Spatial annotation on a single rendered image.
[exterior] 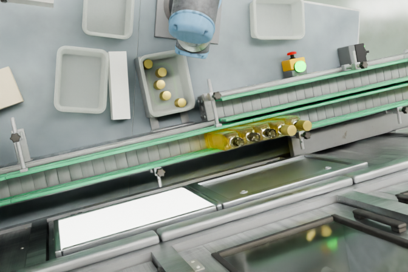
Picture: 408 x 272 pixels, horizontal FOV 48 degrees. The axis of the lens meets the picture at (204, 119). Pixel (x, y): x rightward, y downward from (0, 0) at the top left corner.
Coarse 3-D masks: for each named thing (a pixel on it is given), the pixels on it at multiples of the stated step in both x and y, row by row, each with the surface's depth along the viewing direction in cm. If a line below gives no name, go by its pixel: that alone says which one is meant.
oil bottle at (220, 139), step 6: (210, 132) 160; (216, 132) 156; (222, 132) 153; (228, 132) 149; (234, 132) 148; (210, 138) 160; (216, 138) 154; (222, 138) 148; (228, 138) 147; (210, 144) 161; (216, 144) 155; (222, 144) 149; (228, 144) 147; (228, 150) 148
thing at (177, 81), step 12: (144, 60) 167; (156, 60) 172; (168, 60) 173; (180, 60) 170; (144, 72) 170; (168, 72) 173; (180, 72) 173; (144, 84) 163; (168, 84) 173; (180, 84) 175; (156, 96) 172; (180, 96) 175; (192, 96) 169; (156, 108) 172; (168, 108) 173; (180, 108) 168
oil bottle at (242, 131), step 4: (228, 128) 159; (232, 128) 157; (236, 128) 155; (240, 128) 152; (244, 128) 150; (248, 128) 150; (252, 128) 150; (240, 132) 149; (244, 132) 149; (240, 136) 149; (244, 136) 148; (244, 140) 149; (244, 144) 149
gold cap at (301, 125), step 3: (300, 120) 151; (303, 120) 149; (306, 120) 148; (297, 123) 150; (300, 123) 149; (303, 123) 147; (306, 123) 147; (309, 123) 148; (297, 126) 150; (300, 126) 149; (303, 126) 147; (306, 126) 147; (309, 126) 148; (297, 129) 151; (300, 129) 150; (303, 129) 148; (306, 129) 147; (309, 129) 148
